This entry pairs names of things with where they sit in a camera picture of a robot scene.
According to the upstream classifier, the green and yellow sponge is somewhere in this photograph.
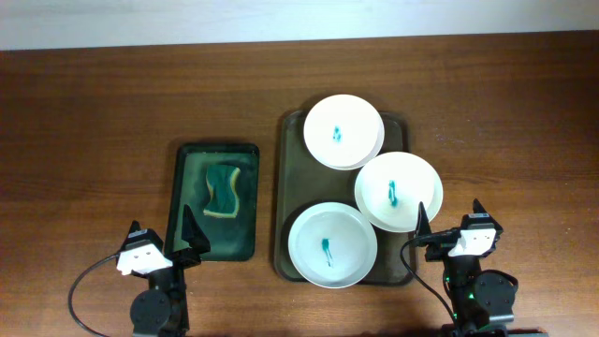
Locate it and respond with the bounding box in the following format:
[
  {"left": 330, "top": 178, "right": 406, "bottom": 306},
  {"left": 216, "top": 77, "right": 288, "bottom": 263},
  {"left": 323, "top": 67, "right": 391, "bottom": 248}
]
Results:
[{"left": 203, "top": 165, "right": 241, "bottom": 218}]

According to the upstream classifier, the white plate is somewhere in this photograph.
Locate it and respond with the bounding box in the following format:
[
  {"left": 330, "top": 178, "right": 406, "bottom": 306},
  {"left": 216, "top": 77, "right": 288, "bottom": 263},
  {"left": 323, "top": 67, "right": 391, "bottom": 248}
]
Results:
[
  {"left": 354, "top": 152, "right": 444, "bottom": 233},
  {"left": 287, "top": 202, "right": 378, "bottom": 288},
  {"left": 303, "top": 95, "right": 385, "bottom": 170}
]

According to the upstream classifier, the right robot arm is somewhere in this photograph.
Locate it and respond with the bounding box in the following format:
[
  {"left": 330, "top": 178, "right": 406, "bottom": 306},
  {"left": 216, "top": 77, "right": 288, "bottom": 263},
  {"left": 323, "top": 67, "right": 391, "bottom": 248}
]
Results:
[{"left": 415, "top": 200, "right": 519, "bottom": 336}]

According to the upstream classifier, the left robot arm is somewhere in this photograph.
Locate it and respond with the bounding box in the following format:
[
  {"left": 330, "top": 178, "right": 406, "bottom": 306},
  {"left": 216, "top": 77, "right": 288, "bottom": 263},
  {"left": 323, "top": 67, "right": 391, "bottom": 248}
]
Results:
[{"left": 116, "top": 206, "right": 211, "bottom": 336}]

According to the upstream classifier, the dark green small tray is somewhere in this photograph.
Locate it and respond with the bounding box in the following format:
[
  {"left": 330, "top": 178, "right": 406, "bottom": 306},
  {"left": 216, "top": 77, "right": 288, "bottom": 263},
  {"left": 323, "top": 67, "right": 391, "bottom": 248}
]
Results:
[{"left": 165, "top": 143, "right": 259, "bottom": 261}]

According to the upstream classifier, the brown rectangular serving tray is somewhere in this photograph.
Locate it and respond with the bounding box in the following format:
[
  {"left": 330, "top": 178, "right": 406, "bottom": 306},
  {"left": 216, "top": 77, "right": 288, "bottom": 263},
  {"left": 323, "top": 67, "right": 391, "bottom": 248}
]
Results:
[{"left": 272, "top": 110, "right": 417, "bottom": 286}]

